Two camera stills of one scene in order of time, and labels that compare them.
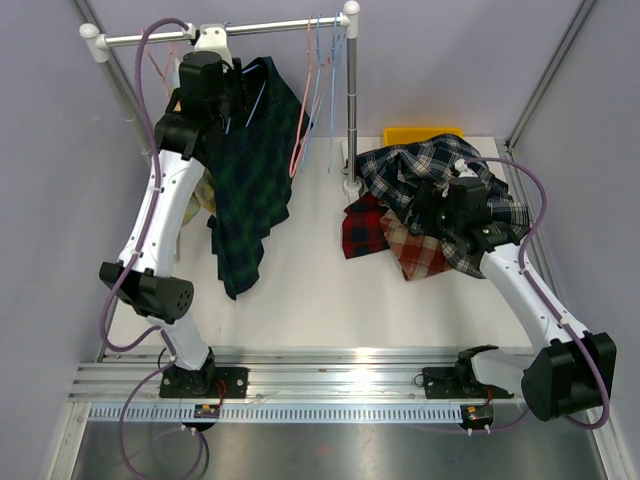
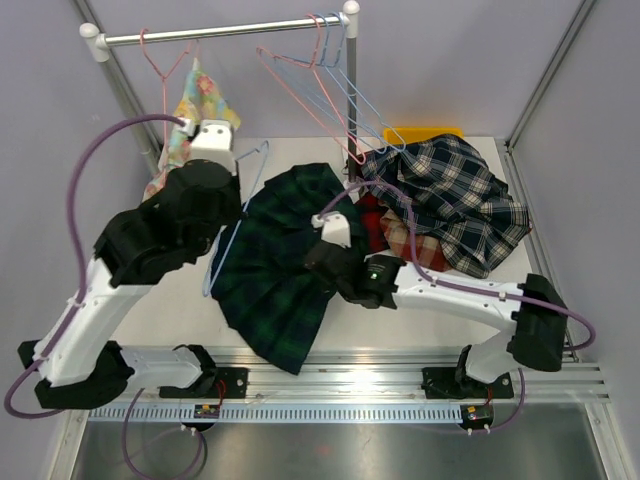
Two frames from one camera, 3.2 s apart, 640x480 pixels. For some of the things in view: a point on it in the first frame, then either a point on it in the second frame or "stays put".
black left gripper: (234, 79) → (235, 187)
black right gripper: (430, 197) → (349, 251)
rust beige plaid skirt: (418, 255) stays put
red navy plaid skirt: (362, 231) stays put
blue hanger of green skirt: (253, 110) → (211, 267)
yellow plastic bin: (409, 135) stays put
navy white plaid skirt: (396, 170) stays put
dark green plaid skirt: (251, 152) → (262, 284)
